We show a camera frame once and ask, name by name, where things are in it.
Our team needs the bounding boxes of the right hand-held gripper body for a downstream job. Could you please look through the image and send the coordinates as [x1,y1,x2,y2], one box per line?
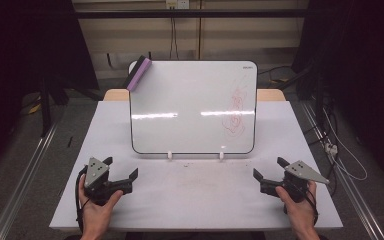
[259,160,331,204]

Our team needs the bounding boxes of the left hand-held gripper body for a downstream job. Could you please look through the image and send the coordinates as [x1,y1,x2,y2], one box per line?
[83,156,134,206]

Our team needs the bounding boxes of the white whiteboard with black rim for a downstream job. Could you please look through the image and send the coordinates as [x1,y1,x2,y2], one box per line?
[128,60,259,156]

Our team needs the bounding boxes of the purple and black whiteboard eraser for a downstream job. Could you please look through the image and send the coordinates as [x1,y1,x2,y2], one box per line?
[122,55,153,92]

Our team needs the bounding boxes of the person's left hand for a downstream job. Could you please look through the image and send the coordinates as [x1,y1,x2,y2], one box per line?
[78,174,125,240]

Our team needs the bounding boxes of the person's right hand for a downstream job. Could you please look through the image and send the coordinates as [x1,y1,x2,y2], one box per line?
[274,181,318,240]

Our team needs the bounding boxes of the black metal stand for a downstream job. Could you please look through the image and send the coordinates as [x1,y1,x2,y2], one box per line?
[39,74,54,138]

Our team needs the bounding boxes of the dark curtain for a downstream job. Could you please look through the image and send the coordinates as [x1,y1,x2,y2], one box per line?
[0,0,100,181]
[291,0,384,191]

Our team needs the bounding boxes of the black horizontal metal bar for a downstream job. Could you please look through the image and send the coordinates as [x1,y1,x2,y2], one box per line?
[74,8,310,19]

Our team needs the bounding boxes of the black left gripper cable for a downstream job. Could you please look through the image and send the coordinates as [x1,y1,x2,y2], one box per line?
[74,165,89,232]

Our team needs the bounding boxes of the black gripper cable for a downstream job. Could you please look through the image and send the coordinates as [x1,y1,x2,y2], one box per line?
[304,189,320,226]
[74,165,89,232]

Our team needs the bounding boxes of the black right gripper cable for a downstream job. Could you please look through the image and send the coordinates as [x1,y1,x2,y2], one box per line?
[304,189,320,226]

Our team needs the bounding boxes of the aluminium floor rail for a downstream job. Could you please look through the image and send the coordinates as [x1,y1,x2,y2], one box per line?
[0,122,60,240]
[300,100,384,240]

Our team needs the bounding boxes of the white floor cable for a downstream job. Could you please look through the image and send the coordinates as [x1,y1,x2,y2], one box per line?
[322,108,369,182]

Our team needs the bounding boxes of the black floor cable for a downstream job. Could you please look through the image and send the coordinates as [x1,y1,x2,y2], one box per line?
[258,65,296,85]

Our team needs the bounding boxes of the black hanging cable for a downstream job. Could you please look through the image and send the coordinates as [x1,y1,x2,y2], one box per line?
[169,8,179,61]

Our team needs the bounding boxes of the white wall socket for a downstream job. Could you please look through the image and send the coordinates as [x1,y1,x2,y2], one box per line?
[165,0,191,10]

